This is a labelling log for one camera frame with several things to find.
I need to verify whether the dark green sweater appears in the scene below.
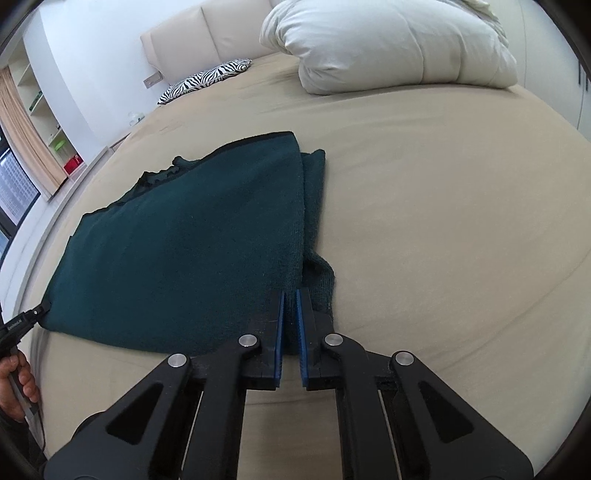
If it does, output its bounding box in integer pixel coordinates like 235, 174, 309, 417
41, 131, 337, 356

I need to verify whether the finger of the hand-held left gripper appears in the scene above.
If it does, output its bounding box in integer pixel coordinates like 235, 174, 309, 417
27, 301, 54, 323

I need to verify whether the white folded duvet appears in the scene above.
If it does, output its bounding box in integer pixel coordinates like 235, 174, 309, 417
259, 0, 518, 96

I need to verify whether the white wall shelf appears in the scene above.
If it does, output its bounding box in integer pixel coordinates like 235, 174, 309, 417
7, 46, 86, 176

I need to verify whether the white wardrobe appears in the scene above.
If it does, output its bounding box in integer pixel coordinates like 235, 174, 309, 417
522, 0, 591, 134

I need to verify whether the white window ledge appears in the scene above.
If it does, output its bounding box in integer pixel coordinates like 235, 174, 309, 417
0, 148, 112, 315

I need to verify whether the zebra print pillow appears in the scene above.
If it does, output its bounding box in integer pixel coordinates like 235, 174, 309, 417
158, 58, 252, 106

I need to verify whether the person's left forearm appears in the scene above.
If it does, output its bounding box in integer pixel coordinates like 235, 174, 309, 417
0, 411, 47, 480

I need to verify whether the person's left hand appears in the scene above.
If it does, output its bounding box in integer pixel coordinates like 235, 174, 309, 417
0, 348, 41, 423

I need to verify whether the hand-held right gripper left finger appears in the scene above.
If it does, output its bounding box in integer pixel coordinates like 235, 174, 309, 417
44, 290, 289, 480

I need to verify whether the beige curtain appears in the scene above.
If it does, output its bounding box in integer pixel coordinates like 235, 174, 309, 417
0, 67, 65, 199

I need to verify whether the beige bed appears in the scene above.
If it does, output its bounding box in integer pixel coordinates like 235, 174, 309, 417
0, 46, 591, 480

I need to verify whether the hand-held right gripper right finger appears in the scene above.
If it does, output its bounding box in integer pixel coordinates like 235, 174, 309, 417
295, 288, 536, 480

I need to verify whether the beige padded headboard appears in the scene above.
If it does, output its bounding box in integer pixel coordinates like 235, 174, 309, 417
140, 0, 278, 84

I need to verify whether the dark framed window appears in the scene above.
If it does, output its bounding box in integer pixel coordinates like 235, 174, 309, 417
0, 124, 41, 259

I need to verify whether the white nightstand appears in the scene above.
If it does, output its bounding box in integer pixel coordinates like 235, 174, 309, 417
108, 129, 134, 153

